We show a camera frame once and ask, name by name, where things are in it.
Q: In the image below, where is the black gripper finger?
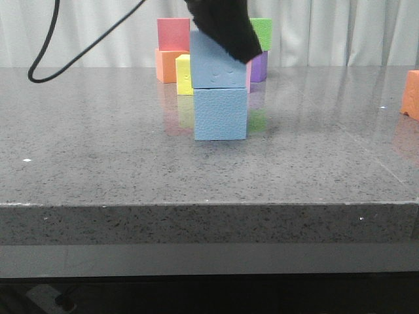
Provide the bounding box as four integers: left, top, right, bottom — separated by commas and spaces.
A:
186, 0, 263, 64

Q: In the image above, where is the light blue smooth foam block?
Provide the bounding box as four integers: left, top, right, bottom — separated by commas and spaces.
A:
190, 29, 247, 89

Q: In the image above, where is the light blue textured foam block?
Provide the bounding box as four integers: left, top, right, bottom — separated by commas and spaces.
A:
193, 88, 247, 141

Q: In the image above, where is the green foam block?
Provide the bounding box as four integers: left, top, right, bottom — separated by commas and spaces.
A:
250, 18, 272, 52

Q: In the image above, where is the pink foam block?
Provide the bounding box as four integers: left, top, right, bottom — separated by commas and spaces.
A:
246, 61, 252, 94

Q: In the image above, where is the purple foam block far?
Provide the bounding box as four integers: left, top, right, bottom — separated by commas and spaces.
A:
251, 51, 268, 82

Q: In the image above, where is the red foam block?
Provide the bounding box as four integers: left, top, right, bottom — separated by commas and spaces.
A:
157, 18, 191, 51

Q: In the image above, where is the yellow foam block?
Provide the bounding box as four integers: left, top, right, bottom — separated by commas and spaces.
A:
175, 54, 194, 96

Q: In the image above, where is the orange foam block far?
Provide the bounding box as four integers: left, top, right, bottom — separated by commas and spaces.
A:
155, 48, 190, 83

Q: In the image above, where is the orange foam block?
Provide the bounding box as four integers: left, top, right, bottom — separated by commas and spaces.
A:
400, 70, 419, 120
155, 48, 190, 83

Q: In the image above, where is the grey curtain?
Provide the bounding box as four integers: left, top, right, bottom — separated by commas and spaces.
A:
1, 1, 418, 67

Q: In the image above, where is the orange foam block near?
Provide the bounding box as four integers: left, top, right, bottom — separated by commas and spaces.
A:
400, 70, 419, 120

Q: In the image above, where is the black cable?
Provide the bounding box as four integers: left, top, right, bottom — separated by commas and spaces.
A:
27, 0, 147, 83

